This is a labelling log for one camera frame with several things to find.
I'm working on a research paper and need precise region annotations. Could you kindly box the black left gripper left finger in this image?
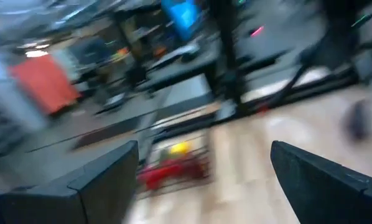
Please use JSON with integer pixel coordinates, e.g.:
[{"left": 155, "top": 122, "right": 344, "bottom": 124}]
[{"left": 0, "top": 139, "right": 140, "bottom": 224}]

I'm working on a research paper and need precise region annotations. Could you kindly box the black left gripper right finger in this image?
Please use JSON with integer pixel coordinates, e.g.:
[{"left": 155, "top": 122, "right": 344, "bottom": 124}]
[{"left": 270, "top": 140, "right": 372, "bottom": 224}]

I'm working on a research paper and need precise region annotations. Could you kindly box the large red tomato green leaf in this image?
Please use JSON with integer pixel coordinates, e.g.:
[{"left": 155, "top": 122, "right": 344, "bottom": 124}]
[{"left": 138, "top": 167, "right": 174, "bottom": 191}]

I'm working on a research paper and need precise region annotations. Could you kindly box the green avocado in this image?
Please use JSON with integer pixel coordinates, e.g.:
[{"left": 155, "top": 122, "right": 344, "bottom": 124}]
[{"left": 158, "top": 148, "right": 172, "bottom": 162}]

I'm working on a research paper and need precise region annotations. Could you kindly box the yellow lemon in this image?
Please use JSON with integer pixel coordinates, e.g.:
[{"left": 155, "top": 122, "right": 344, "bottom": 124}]
[{"left": 169, "top": 141, "right": 193, "bottom": 156}]

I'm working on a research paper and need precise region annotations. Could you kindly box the purple eggplant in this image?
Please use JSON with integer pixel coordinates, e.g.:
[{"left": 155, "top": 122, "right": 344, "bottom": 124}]
[{"left": 340, "top": 98, "right": 372, "bottom": 141}]

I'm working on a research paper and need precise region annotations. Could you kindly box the red fruit with green stem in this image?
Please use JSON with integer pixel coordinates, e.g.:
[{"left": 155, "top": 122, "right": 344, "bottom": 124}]
[{"left": 172, "top": 158, "right": 205, "bottom": 180}]

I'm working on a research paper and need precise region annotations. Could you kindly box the white paper sheet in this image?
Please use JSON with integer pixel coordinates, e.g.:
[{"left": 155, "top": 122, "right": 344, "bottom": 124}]
[{"left": 241, "top": 67, "right": 330, "bottom": 103}]

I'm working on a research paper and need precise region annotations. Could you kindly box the orange cloth partition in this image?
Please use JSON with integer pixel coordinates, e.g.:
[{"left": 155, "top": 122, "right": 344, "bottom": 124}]
[{"left": 7, "top": 53, "right": 81, "bottom": 115}]

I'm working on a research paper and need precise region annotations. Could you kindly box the grey workstation desk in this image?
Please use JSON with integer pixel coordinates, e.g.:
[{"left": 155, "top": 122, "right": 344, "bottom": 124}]
[{"left": 144, "top": 37, "right": 220, "bottom": 91}]

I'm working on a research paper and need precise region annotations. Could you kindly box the blue lit monitor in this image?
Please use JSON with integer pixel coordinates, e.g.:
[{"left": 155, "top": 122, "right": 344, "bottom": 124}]
[{"left": 160, "top": 0, "right": 203, "bottom": 42}]

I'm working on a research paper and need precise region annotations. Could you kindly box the black wire basket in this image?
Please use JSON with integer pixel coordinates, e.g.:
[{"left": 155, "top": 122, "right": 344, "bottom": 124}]
[{"left": 136, "top": 133, "right": 213, "bottom": 200}]

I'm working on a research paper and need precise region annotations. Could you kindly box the black metal rig frame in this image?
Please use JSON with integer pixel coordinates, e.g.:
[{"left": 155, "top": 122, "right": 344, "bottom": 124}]
[{"left": 136, "top": 0, "right": 361, "bottom": 144}]

